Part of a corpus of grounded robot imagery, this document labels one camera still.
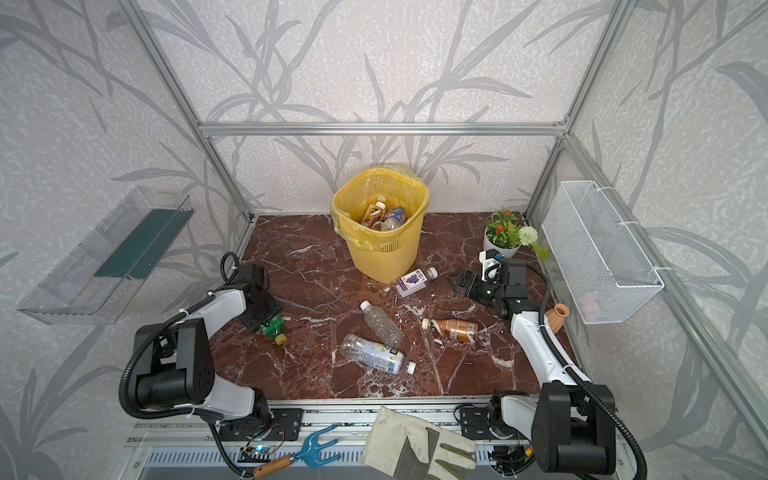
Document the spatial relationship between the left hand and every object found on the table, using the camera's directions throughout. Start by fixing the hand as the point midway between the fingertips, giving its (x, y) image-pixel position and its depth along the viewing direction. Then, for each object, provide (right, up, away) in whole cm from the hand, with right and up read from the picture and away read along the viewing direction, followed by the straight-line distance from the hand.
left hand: (276, 303), depth 93 cm
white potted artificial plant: (+72, +21, +3) cm, 75 cm away
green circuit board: (+5, -30, -22) cm, 38 cm away
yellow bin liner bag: (+40, +36, -1) cm, 54 cm away
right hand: (+56, +10, -8) cm, 58 cm away
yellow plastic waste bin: (+33, +15, -5) cm, 37 cm away
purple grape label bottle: (+44, +6, +4) cm, 45 cm away
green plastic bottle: (+2, -6, -6) cm, 9 cm away
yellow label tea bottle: (+31, +29, +1) cm, 42 cm away
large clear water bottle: (+33, -11, -14) cm, 37 cm away
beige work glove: (+41, -30, -22) cm, 56 cm away
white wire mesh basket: (+82, +13, -31) cm, 89 cm away
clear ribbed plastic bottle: (+34, -4, -8) cm, 35 cm away
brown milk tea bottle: (+57, -6, -8) cm, 58 cm away
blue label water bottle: (+37, +27, -2) cm, 46 cm away
